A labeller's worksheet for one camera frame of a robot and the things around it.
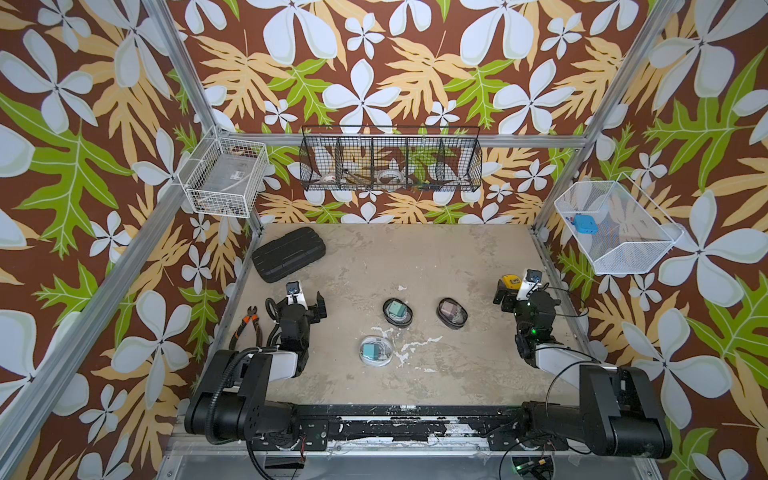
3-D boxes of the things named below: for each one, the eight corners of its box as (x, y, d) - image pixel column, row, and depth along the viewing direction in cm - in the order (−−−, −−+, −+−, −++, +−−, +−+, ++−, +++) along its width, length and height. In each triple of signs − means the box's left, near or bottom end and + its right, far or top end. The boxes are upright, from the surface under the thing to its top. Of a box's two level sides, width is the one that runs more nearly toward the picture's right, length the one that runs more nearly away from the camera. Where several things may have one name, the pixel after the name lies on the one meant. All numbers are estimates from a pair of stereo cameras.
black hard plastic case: (268, 289, 104) (262, 278, 99) (252, 264, 111) (246, 253, 106) (329, 256, 114) (326, 244, 108) (311, 235, 121) (308, 223, 115)
